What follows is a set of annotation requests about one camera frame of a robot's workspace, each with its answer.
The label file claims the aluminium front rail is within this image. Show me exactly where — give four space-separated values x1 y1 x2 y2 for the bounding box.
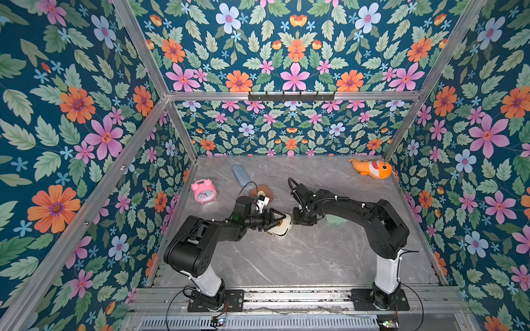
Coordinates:
127 284 471 316

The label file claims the blue denim pouch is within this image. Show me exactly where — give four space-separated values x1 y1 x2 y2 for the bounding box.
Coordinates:
232 164 251 188

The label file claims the black hook rail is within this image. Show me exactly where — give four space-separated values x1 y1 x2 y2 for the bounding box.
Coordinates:
247 91 335 103

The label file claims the mint green clipper case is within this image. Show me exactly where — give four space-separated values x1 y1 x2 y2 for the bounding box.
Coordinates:
326 215 348 226

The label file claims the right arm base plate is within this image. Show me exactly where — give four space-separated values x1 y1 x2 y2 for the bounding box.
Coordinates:
349 288 410 311

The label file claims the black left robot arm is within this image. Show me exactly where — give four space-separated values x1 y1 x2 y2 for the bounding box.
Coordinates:
163 197 288 297

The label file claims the brown clipper case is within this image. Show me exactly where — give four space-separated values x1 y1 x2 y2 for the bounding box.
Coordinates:
248 184 274 203

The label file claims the orange clownfish plush toy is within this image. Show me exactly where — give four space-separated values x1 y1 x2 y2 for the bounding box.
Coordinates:
349 159 393 179

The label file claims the pink alarm clock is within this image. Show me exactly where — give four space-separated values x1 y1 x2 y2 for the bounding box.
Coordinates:
191 179 217 204

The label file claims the cream clipper case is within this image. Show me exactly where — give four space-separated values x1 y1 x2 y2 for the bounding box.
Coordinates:
267 214 292 237

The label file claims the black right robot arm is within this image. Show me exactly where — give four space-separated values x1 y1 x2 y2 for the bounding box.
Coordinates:
288 177 410 305

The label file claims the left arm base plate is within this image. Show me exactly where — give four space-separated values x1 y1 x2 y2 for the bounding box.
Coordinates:
187 290 245 313

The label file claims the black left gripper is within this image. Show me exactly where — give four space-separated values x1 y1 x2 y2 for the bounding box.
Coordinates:
242 208 284 232

